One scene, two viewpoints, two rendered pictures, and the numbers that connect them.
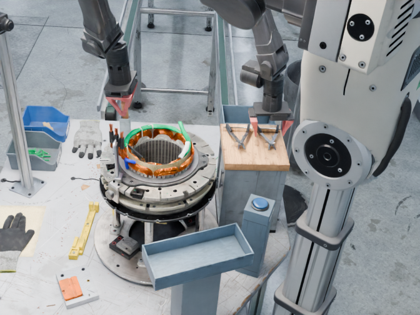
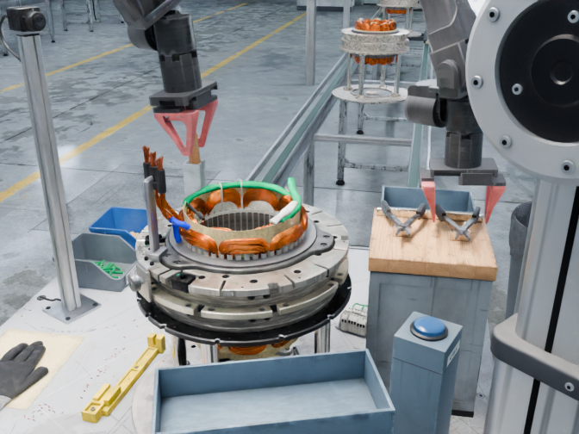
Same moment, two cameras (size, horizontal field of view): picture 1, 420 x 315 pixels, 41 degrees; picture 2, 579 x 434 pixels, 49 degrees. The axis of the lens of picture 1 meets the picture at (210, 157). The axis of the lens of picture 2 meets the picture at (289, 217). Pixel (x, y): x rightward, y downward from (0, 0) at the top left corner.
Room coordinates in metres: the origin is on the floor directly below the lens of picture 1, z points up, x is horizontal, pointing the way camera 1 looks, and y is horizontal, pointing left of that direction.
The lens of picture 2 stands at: (0.38, -0.16, 1.51)
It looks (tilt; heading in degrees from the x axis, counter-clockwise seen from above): 24 degrees down; 16
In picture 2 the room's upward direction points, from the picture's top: straight up
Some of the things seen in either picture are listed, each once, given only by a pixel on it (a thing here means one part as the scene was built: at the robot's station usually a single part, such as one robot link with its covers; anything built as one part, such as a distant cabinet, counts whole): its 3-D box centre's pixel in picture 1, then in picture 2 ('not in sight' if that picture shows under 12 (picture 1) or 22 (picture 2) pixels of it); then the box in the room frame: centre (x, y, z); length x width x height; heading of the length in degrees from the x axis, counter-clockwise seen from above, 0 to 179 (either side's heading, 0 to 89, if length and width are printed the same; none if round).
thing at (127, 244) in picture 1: (127, 244); not in sight; (1.11, 0.22, 0.83); 0.05 x 0.04 x 0.02; 58
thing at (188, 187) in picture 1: (158, 160); (243, 238); (1.20, 0.14, 1.09); 0.32 x 0.32 x 0.01
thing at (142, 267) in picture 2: (115, 191); (148, 279); (1.07, 0.24, 1.07); 0.04 x 0.02 x 0.05; 52
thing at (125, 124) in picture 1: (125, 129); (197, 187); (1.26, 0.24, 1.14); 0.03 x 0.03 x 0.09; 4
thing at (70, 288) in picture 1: (70, 288); not in sight; (0.96, 0.35, 0.80); 0.07 x 0.05 x 0.01; 29
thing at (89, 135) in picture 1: (89, 137); not in sight; (1.66, 0.46, 0.79); 0.24 x 0.12 x 0.02; 4
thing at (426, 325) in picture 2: (260, 203); (429, 325); (1.11, -0.15, 1.04); 0.04 x 0.04 x 0.01
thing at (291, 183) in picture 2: (184, 139); (290, 200); (1.22, 0.07, 1.15); 0.15 x 0.04 x 0.02; 4
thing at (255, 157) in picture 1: (253, 146); (429, 240); (1.35, -0.13, 1.05); 0.20 x 0.19 x 0.02; 6
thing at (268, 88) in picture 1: (271, 82); (462, 113); (1.38, -0.16, 1.26); 0.07 x 0.06 x 0.07; 56
